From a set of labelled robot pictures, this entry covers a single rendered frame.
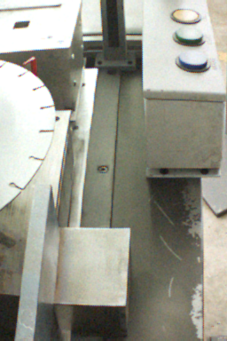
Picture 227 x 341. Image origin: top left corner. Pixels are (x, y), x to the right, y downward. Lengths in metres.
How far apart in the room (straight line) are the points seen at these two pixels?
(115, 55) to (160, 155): 0.28
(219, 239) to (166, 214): 0.96
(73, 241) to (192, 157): 0.23
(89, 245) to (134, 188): 0.18
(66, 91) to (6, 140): 0.29
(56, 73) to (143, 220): 0.25
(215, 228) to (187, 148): 0.98
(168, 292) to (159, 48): 0.34
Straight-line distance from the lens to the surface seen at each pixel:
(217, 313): 1.64
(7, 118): 0.69
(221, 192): 1.90
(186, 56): 0.85
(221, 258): 1.76
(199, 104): 0.81
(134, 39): 1.11
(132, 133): 0.96
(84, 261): 0.71
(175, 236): 0.82
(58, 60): 0.91
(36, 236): 0.50
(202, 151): 0.87
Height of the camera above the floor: 1.37
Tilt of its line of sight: 44 degrees down
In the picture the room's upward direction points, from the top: 4 degrees counter-clockwise
